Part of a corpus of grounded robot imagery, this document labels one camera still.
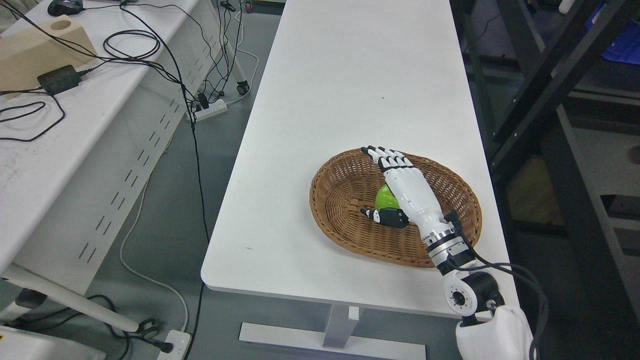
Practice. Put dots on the green apple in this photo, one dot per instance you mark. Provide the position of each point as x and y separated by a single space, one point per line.
385 198

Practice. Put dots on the white power strip near device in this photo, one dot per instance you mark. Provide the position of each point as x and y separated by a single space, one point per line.
180 342

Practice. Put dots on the white desk with perforated panel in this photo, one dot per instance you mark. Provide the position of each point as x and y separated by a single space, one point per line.
66 195

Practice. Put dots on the brown wicker basket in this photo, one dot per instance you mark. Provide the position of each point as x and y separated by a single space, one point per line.
349 181

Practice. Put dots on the black power adapter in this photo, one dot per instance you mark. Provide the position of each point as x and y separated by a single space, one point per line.
59 80

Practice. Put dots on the white power strip far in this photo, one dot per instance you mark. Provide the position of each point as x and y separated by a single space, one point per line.
215 109

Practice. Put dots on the beige wooden block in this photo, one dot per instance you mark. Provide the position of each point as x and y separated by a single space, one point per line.
29 53

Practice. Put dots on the white box device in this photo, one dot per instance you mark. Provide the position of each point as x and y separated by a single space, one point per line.
16 344

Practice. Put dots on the black computer mouse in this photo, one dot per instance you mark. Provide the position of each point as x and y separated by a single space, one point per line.
58 8

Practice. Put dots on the blue plastic bin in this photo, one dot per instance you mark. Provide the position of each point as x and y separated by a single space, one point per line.
625 46

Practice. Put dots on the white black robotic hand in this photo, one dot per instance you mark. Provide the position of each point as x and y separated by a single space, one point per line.
411 189

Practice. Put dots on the black metal shelf rack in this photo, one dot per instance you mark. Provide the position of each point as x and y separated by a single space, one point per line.
560 128

